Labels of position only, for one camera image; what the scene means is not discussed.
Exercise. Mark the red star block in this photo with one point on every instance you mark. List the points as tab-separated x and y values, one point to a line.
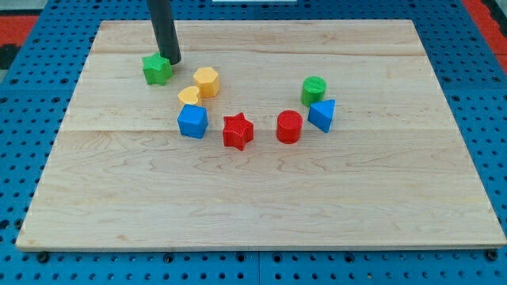
237	131

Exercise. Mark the red cylinder block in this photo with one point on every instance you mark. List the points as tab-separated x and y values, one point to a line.
288	126

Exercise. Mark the blue cube block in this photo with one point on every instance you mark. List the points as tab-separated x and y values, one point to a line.
193	121

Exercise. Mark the blue triangle block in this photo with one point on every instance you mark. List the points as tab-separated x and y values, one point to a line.
321	114

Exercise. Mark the yellow hexagon block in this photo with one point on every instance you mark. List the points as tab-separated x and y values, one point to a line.
208	80

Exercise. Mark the green cylinder block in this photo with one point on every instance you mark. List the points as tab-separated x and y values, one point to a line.
313	90

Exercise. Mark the yellow heart block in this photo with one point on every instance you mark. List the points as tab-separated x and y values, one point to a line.
190	96

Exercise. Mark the green star block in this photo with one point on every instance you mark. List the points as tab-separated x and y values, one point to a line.
156	69

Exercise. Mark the light wooden board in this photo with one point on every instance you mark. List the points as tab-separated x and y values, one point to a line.
393	172

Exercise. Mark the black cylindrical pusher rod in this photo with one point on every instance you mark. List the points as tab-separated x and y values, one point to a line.
164	30

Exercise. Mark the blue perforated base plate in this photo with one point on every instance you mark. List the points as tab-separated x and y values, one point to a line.
38	87

